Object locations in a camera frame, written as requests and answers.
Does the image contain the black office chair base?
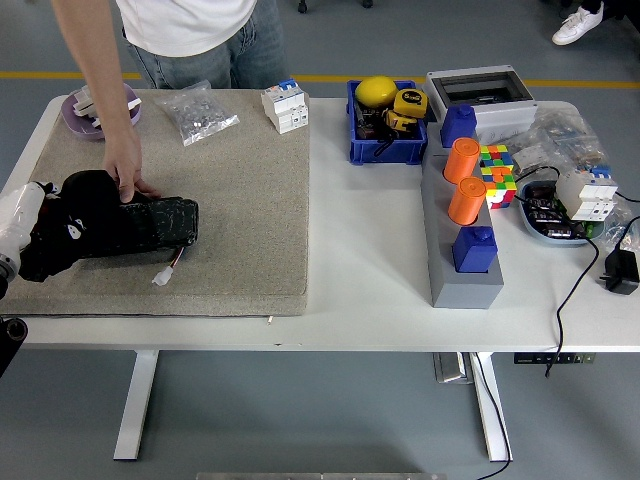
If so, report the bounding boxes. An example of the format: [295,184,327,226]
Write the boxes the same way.
[602,0,640,37]

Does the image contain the purple plastic tray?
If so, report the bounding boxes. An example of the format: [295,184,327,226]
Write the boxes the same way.
[60,82,143,141]

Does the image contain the black power adapter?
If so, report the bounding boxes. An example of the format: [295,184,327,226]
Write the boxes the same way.
[598,215,640,296]

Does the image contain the colourful puzzle cube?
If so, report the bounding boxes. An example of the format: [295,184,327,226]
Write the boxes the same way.
[478,144,518,210]

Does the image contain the orange cylinder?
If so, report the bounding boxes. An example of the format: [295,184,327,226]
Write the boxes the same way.
[447,176,487,226]
[443,137,482,185]

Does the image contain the white table leg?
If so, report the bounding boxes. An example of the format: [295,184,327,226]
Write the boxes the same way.
[469,352,514,463]
[112,349,160,462]

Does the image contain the black table control panel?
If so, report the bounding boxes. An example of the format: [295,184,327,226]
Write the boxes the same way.
[513,352,597,365]

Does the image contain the small black parts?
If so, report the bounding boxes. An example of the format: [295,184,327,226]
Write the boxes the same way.
[353,102,401,157]

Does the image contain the white plastic strip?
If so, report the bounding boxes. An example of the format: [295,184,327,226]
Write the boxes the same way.
[73,84,99,119]
[91,97,143,126]

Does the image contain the clear bag of parts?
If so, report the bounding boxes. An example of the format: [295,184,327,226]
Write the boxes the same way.
[509,106,614,176]
[592,192,640,254]

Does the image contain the person's right hand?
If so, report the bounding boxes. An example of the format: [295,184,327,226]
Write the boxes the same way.
[101,130,162,204]

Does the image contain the clear bag of screws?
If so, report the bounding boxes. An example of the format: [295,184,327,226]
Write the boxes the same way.
[153,79,240,147]

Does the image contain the blue block with knob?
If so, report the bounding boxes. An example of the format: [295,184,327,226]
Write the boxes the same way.
[451,226,499,274]
[439,103,477,150]

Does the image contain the black floor cable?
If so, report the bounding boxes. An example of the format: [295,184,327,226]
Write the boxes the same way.
[469,352,512,480]

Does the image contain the white circuit breaker blue top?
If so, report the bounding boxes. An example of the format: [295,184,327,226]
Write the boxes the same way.
[260,78,310,135]
[555,164,619,222]

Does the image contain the person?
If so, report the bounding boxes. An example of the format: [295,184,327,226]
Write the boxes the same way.
[539,0,606,46]
[115,0,292,90]

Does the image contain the grey-brown table mat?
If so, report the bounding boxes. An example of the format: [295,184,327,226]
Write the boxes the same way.
[0,88,311,319]

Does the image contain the grey electrical enclosure box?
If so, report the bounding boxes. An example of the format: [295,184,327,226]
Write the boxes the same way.
[424,65,539,144]

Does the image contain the black rag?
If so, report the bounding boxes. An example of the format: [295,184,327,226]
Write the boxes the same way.
[18,169,156,284]

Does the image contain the white plug with coloured wires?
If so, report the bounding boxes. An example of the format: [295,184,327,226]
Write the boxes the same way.
[151,244,187,287]

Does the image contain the yellow tape measure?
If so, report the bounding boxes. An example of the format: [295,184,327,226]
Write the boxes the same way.
[392,88,430,121]

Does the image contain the light blue bowl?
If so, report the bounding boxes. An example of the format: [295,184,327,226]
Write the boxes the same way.
[516,179,606,247]

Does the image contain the blue plastic bin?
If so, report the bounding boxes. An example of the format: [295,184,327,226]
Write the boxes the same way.
[345,78,429,167]

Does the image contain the glossy black panel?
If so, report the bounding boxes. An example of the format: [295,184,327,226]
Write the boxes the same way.
[82,195,200,261]

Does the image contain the yellow dome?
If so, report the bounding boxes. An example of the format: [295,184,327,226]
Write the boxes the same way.
[354,75,400,109]

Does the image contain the yellow black tool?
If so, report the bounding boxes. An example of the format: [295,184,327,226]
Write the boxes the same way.
[382,108,419,137]

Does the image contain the grey metal box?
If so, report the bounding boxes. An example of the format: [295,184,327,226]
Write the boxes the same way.
[432,352,474,385]

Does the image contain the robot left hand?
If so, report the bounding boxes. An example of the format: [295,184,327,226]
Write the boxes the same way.
[0,181,64,262]

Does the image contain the black electronic parts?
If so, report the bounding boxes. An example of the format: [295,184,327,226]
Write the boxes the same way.
[524,182,589,239]

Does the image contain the grey peg holder base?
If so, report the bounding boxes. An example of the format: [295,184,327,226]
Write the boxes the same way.
[420,122,505,310]

